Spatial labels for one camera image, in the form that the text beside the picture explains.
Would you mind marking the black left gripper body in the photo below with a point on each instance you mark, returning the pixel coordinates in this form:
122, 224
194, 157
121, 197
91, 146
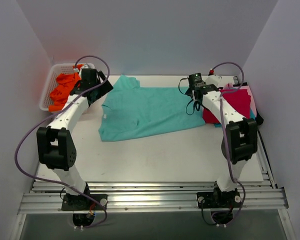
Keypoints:
102, 88

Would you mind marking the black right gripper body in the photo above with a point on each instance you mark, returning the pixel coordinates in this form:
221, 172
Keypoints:
191, 94

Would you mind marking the teal t-shirt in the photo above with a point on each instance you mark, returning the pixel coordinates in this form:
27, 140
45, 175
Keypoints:
252, 115
131, 111

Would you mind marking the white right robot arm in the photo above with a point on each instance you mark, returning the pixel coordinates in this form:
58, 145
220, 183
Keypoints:
239, 141

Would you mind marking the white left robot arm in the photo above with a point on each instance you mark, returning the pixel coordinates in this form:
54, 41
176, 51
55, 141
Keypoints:
56, 148

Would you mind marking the orange t-shirt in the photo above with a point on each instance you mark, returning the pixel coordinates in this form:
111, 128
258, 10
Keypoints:
65, 84

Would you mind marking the pink folded t-shirt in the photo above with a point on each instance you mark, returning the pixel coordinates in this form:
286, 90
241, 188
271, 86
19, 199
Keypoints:
245, 86

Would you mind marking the white plastic basket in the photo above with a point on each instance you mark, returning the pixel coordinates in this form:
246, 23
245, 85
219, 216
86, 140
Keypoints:
51, 83

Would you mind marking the magenta folded t-shirt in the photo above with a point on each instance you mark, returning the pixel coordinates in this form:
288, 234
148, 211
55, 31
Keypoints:
240, 101

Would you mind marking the teal folded t-shirt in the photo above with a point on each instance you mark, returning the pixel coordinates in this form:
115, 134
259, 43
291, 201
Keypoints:
252, 115

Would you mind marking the black folded t-shirt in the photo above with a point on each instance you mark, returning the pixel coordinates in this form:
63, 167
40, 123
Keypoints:
259, 120

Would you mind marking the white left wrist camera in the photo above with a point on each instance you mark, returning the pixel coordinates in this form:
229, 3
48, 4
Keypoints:
86, 67

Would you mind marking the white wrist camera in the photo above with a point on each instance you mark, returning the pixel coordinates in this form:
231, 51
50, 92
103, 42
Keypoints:
213, 79
86, 67

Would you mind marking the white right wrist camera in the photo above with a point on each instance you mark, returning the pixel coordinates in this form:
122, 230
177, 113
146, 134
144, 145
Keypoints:
213, 79

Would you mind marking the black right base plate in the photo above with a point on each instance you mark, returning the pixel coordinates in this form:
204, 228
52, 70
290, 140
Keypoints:
216, 199

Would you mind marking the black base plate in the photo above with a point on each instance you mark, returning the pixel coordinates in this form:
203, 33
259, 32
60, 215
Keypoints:
81, 203
216, 199

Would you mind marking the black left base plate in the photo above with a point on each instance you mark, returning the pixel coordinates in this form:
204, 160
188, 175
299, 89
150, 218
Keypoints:
81, 203

